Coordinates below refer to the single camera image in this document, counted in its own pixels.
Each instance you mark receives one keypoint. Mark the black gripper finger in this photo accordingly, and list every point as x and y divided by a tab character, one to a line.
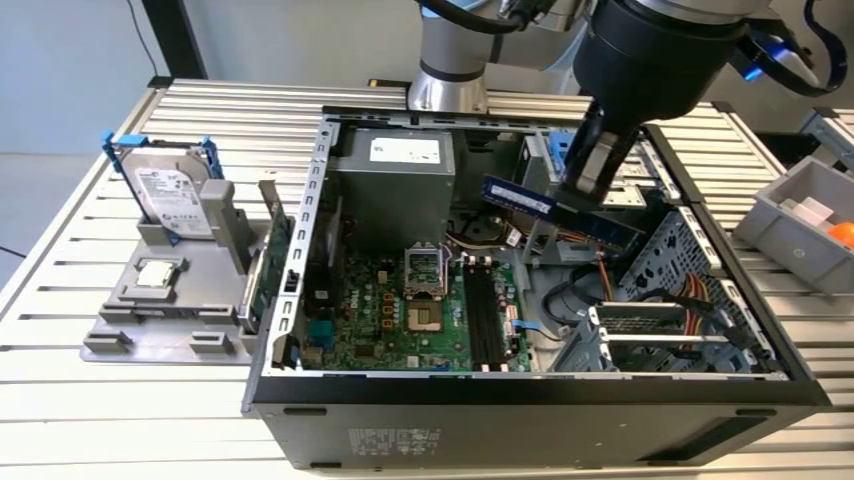
596	165

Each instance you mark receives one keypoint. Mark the blue RAM memory stick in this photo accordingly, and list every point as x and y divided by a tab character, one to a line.
166	314
520	195

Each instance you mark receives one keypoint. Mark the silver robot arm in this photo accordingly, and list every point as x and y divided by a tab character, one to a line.
447	55

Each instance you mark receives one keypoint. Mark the black RAM slot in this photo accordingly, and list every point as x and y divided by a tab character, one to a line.
476	315
495	315

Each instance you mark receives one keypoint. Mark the blue plastic drive latch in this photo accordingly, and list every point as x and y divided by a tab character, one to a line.
560	150

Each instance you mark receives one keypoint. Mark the light metal crate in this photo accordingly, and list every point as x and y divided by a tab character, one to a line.
827	130

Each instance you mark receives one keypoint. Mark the grey power supply unit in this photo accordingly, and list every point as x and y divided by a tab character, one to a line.
393	200

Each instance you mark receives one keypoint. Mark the metal disk bay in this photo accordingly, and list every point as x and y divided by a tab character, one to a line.
640	320

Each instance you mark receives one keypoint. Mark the white block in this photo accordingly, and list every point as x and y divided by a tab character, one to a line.
810	210

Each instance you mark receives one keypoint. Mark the grey plastic bin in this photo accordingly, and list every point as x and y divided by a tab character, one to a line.
794	250

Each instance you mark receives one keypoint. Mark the small yellow black plug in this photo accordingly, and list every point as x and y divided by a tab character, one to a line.
387	84

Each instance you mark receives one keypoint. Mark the orange ball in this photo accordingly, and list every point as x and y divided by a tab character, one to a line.
842	235

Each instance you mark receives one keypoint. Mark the CPU socket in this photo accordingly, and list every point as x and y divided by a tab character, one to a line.
425	317

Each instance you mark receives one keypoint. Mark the black case fan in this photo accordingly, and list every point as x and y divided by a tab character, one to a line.
327	240

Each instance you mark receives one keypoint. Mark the green motherboard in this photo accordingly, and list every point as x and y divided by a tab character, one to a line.
373	320

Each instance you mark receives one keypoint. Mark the green graphics card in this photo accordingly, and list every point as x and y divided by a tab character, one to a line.
267	280

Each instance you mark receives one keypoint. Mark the black PC case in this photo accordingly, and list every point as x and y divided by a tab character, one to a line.
467	430

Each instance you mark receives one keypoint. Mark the grey parts rack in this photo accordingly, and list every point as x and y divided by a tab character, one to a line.
193	287

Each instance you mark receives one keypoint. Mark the hard disk in blue carrier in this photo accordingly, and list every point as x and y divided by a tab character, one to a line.
162	195

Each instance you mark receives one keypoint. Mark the silver CPU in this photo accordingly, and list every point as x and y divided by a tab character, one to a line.
153	276

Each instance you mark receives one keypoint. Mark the black upright post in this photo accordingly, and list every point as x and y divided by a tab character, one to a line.
180	40

